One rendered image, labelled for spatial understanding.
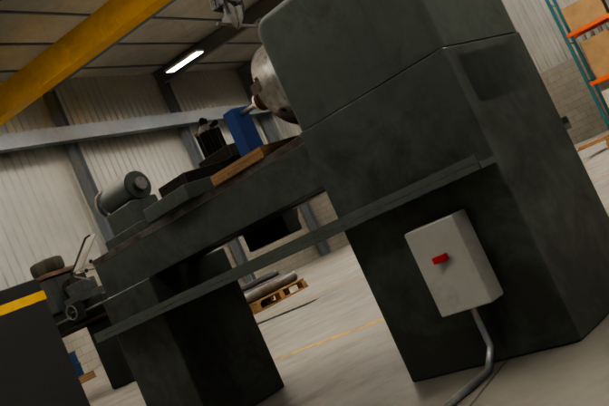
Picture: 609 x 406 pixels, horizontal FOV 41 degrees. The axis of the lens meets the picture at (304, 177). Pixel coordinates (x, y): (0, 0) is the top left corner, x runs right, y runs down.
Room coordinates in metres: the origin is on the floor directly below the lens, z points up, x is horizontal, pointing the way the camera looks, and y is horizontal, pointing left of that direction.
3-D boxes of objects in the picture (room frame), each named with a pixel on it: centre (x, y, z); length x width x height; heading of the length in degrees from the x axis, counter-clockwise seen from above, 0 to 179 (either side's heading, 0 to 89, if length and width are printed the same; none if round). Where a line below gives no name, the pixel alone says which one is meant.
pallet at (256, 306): (11.52, 1.28, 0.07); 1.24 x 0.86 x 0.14; 146
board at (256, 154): (2.98, 0.09, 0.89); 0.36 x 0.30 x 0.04; 138
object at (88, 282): (9.20, 3.21, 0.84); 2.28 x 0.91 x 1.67; 60
